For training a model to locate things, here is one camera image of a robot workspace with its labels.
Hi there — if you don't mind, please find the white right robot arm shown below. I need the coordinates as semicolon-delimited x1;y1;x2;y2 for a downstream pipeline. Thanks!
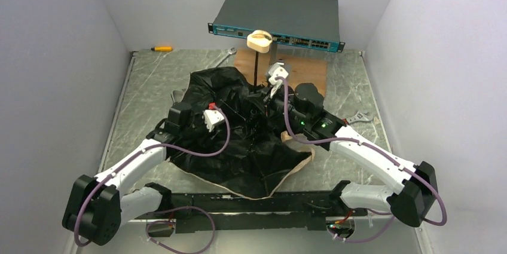
261;77;447;227

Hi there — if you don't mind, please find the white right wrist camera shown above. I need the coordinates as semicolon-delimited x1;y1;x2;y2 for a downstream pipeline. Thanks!
266;63;289;99

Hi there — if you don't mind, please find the red handled adjustable wrench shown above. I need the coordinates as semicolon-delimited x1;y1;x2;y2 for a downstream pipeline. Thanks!
343;111;373;124

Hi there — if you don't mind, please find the metal stand bracket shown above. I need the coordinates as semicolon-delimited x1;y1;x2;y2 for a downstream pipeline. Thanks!
266;42;291;76

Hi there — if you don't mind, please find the aluminium frame profile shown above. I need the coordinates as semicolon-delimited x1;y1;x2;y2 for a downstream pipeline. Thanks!
63;194;432;254

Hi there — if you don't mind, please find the yellow utility knife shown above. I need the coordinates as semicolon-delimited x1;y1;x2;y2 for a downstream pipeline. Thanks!
151;46;173;52

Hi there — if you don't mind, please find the teal network switch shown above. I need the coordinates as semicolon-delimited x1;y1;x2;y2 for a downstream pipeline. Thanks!
208;0;345;53

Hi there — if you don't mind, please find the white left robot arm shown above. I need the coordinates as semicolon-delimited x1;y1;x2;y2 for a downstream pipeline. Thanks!
62;103;231;247

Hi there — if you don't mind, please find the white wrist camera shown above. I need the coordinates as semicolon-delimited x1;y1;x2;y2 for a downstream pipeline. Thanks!
266;63;289;99
203;103;225;133

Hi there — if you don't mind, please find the beige black folding umbrella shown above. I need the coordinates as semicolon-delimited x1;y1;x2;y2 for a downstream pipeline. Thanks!
165;29;316;201

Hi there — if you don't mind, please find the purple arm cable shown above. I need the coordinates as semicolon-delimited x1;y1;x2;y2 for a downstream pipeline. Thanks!
277;78;448;244
73;105;231;254

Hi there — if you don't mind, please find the silver open end wrench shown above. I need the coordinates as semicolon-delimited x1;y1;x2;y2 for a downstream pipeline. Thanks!
217;48;237;66

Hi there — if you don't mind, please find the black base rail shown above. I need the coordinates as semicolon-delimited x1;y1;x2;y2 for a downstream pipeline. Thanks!
138;191;367;234

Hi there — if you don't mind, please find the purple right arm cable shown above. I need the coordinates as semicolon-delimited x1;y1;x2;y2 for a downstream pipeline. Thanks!
277;78;448;244

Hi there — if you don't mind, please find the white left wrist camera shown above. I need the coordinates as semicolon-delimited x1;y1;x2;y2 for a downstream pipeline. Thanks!
203;103;225;133

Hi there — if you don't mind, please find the brown plywood board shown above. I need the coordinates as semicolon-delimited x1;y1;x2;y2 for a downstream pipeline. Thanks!
234;49;328;96

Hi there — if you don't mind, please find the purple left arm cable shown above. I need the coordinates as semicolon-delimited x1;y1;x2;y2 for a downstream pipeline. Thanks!
73;105;231;254

